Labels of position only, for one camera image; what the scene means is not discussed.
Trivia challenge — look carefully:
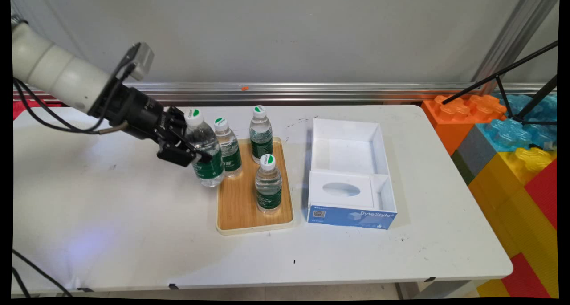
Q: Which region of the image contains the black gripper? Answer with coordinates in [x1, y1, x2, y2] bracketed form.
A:
[87, 78, 212, 168]

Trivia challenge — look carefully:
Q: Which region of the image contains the water bottle green label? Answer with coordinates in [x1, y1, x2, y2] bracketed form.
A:
[183, 108, 225, 188]
[249, 105, 273, 164]
[254, 154, 282, 214]
[214, 118, 243, 178]

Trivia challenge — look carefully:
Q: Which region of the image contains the wooden tray cream rim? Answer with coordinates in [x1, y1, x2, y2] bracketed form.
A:
[216, 137, 294, 235]

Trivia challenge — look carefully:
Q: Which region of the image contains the red object behind table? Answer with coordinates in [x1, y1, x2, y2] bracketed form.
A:
[13, 99, 63, 120]

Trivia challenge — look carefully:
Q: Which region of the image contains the white box blue side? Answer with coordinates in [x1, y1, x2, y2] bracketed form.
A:
[306, 117, 398, 230]

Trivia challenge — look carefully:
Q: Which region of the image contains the orange foam brick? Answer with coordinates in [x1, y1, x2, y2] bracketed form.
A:
[421, 94, 507, 156]

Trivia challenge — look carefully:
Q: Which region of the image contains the grey foam brick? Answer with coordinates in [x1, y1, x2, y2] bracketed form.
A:
[451, 125, 497, 185]

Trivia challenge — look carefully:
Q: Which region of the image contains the black tripod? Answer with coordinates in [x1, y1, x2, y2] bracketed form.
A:
[441, 40, 558, 126]

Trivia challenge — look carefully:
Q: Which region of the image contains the large yellow foam brick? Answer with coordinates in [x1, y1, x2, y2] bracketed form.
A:
[468, 146, 558, 297]

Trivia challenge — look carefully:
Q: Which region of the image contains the blue foam brick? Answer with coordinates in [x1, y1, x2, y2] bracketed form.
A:
[476, 93, 558, 152]

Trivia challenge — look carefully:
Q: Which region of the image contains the red foam brick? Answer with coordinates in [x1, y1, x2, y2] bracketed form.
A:
[501, 252, 553, 299]
[524, 158, 558, 231]

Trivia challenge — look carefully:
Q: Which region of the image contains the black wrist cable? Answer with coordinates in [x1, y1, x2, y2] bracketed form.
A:
[12, 60, 135, 135]

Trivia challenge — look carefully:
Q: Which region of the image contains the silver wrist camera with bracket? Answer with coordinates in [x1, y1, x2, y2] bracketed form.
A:
[119, 42, 155, 82]

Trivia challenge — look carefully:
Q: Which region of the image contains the aluminium wall rail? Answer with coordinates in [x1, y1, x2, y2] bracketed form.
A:
[13, 82, 557, 103]

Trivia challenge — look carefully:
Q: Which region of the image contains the long black cable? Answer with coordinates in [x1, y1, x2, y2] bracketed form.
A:
[12, 249, 73, 297]

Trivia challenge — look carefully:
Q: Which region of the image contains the black cable silver connector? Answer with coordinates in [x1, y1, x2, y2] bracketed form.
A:
[12, 267, 32, 299]

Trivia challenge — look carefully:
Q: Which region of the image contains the aluminium diagonal post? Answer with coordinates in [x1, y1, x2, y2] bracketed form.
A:
[472, 0, 560, 94]

